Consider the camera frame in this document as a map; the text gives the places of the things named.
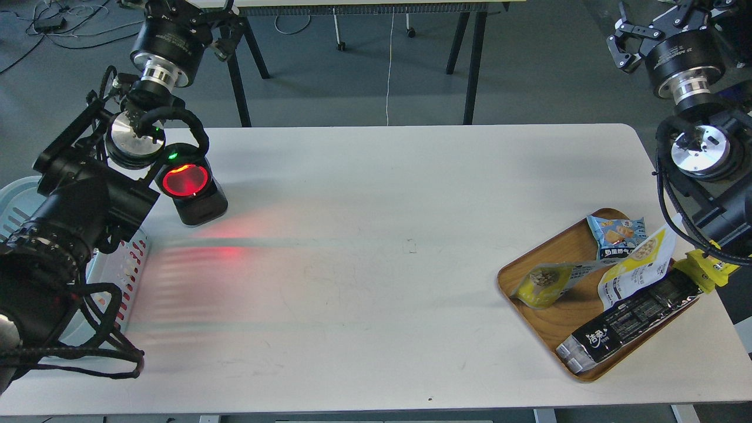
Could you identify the yellow white snack pouch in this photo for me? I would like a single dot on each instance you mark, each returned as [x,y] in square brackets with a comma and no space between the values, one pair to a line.
[547,282]

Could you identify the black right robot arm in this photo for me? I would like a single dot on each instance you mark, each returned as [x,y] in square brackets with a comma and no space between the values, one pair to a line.
[702,158]

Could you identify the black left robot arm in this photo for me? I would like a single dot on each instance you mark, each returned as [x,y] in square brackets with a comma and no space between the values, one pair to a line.
[100,179]

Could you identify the blue snack packet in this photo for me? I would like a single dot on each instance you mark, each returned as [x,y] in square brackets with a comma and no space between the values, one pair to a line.
[616,238]

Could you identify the black long snack package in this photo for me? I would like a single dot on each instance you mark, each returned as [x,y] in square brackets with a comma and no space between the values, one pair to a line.
[627,321]

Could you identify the light blue plastic basket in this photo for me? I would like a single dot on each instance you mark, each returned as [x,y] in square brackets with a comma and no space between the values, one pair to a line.
[122,267]

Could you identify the yellow white snack bag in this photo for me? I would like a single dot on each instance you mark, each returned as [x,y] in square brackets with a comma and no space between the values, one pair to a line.
[647,264]

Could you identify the yellow cartoon snack packet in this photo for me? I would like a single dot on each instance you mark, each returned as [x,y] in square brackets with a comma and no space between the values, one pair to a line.
[707,272]

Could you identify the black barcode scanner red window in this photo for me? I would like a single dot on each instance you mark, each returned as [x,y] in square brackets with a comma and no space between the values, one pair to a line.
[189,182]

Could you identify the wooden tray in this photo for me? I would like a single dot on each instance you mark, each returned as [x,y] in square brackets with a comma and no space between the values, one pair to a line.
[578,305]

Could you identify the black background table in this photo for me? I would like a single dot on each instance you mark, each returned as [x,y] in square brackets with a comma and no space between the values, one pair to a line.
[464,9]

